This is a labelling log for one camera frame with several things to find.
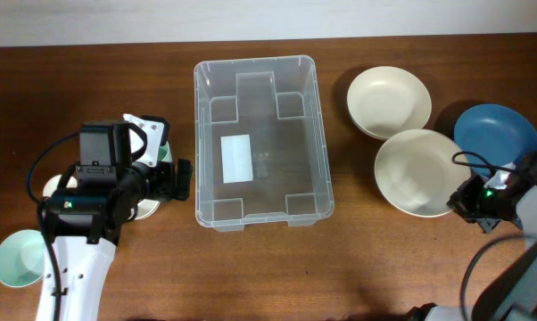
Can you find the mint green bowl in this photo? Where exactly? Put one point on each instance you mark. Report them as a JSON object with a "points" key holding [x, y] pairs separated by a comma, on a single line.
{"points": [[22, 261]]}

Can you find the mint green cup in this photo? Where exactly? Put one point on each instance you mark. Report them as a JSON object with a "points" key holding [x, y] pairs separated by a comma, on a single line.
{"points": [[164, 153]]}

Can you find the white label inside bin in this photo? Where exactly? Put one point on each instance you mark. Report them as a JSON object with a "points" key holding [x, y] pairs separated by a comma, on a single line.
{"points": [[236, 158]]}

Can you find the clear plastic storage bin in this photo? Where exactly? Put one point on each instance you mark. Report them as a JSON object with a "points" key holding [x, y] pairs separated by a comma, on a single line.
{"points": [[275, 101]]}

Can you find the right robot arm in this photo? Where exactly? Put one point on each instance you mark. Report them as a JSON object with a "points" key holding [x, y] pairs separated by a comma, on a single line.
{"points": [[513, 294]]}

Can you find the white bowl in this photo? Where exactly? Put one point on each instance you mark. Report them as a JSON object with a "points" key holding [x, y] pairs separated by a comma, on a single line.
{"points": [[144, 209]]}

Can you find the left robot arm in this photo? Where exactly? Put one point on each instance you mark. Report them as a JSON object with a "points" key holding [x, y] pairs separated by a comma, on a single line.
{"points": [[80, 222]]}

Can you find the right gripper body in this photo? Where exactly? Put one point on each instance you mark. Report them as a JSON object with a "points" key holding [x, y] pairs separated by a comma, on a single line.
{"points": [[486, 207]]}

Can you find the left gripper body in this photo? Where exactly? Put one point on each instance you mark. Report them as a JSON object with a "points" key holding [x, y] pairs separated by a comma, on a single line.
{"points": [[157, 183]]}

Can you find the dark blue plate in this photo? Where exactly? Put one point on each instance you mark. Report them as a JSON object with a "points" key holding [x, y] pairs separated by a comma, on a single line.
{"points": [[495, 132]]}

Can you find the cream plate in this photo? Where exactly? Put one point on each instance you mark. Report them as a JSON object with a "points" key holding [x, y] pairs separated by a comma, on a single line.
{"points": [[415, 174], [384, 101]]}

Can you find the cream cup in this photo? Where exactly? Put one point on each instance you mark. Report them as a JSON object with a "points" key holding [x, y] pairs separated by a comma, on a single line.
{"points": [[52, 183]]}

